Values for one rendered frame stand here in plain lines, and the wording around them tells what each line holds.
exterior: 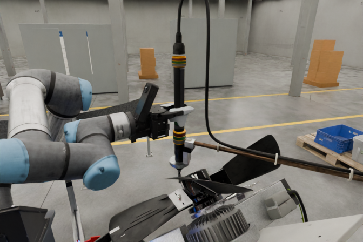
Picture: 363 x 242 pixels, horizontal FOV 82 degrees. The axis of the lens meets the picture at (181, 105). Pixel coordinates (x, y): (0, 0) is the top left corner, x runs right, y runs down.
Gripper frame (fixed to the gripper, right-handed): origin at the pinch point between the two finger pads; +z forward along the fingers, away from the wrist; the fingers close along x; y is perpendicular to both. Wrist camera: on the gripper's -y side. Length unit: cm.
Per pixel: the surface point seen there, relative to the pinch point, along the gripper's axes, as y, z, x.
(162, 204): 36.7, -9.8, -1.1
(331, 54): 41, 767, -300
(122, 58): 27, 98, -425
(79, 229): 69, -38, -39
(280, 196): 39, 34, 17
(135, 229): 37.4, -21.4, 2.9
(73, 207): 67, -39, -53
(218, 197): 35.4, 9.1, 7.8
